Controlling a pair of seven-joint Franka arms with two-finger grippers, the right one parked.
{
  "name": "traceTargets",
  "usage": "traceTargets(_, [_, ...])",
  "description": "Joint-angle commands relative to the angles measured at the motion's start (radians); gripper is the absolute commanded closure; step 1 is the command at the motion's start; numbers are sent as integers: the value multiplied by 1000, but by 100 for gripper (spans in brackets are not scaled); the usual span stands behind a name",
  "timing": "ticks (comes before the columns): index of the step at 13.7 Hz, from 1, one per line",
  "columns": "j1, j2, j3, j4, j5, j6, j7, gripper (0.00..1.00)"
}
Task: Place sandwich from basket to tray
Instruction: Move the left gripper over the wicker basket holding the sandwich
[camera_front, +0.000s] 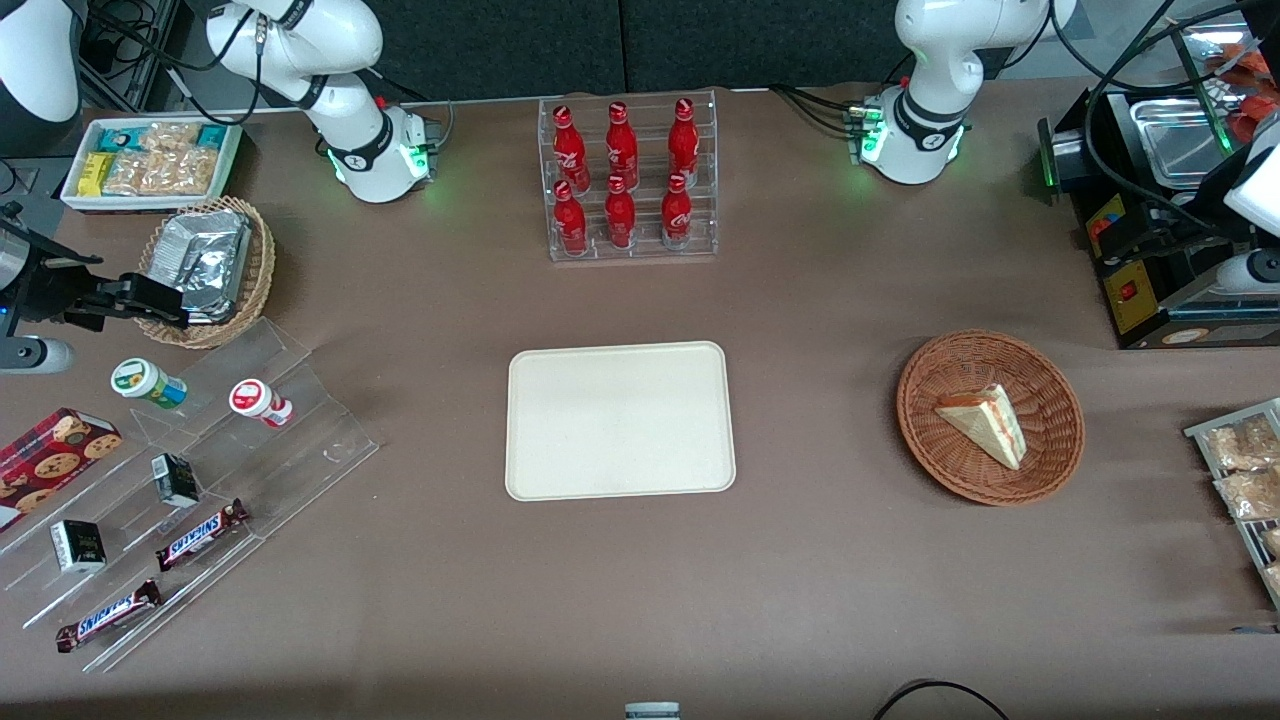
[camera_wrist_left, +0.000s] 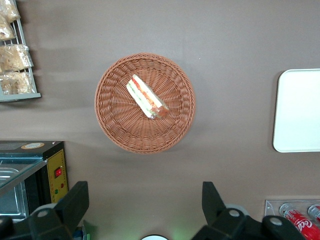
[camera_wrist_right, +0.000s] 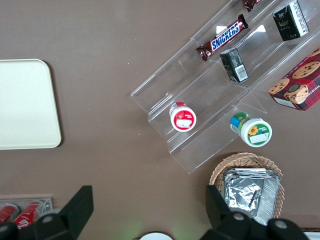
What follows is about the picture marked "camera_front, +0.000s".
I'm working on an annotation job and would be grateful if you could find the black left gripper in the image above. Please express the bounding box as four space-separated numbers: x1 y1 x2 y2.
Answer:
1092 195 1251 269

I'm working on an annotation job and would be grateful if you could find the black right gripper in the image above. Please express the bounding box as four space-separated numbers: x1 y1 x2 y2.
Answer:
0 203 191 333

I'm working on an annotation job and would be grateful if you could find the triangular sandwich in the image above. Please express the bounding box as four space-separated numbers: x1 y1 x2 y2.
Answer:
934 384 1029 471

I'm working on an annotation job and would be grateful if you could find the white rectangular snack tray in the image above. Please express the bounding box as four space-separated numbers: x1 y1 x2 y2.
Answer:
60 117 244 213

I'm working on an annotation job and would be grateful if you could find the tan wicker basket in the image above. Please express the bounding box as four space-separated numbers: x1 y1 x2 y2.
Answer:
135 196 277 350

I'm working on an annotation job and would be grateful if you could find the brown round wicker basket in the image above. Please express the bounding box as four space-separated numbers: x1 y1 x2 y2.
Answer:
896 330 1086 507

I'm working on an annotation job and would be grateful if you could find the cream plastic tray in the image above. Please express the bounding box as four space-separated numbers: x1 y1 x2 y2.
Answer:
505 341 737 502

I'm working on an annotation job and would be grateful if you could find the black food warmer cabinet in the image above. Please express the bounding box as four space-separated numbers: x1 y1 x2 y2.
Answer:
1037 0 1280 351

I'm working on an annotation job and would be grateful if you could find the silver foil packet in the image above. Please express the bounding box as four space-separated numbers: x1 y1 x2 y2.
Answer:
150 210 253 326

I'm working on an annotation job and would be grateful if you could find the green lid yogurt cup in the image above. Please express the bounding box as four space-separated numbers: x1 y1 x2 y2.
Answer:
110 357 189 411

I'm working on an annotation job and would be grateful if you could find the steel warmer pan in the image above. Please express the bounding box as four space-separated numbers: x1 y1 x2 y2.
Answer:
1130 95 1239 191

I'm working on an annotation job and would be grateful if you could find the clear bag of crackers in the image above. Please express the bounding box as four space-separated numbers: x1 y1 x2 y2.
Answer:
103 150 151 196
140 122 201 153
145 148 221 196

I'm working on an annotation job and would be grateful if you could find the red lid yogurt cup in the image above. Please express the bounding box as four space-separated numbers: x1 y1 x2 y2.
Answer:
228 378 295 429

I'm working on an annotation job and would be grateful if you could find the small black carton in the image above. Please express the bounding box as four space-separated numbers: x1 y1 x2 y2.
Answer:
50 519 108 574
151 452 202 509

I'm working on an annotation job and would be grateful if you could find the red plaid cookie box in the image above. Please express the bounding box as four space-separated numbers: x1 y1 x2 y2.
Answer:
0 407 124 533

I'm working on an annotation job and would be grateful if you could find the clear acrylic stepped display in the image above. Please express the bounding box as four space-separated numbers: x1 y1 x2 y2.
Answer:
0 317 381 674

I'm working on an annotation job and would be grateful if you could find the red packaged food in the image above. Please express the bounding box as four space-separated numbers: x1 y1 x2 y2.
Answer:
1205 40 1280 146

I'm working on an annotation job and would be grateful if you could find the clear bag of snacks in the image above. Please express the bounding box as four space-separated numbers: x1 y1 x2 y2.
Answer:
1215 468 1280 521
1205 415 1280 473

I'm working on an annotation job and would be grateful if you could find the brown Snickers bar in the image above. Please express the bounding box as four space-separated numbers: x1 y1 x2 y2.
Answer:
155 498 251 573
55 579 163 654

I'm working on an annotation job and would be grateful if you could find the red cola bottle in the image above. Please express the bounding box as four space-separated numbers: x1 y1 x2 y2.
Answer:
552 105 591 193
668 97 701 186
661 173 694 249
604 175 637 251
604 101 640 191
553 180 589 257

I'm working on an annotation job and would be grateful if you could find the clear acrylic bottle rack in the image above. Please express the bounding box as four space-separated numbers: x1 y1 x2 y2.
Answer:
538 89 719 263

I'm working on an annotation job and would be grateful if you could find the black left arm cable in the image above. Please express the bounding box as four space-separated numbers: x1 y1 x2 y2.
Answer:
1050 0 1280 241

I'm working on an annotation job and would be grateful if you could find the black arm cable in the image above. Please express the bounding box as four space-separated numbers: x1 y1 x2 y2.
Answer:
85 0 271 126
1050 0 1280 241

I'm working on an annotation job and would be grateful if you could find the grey wire tray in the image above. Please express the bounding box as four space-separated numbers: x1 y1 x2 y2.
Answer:
1184 398 1280 611

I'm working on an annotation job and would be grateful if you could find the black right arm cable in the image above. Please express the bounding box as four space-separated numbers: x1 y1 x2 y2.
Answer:
85 0 271 126

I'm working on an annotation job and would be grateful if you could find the black base cable bundle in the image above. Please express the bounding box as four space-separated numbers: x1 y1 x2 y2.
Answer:
770 85 866 136

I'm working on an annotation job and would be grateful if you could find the black table cable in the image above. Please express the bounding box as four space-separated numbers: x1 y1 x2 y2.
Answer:
872 680 1011 720

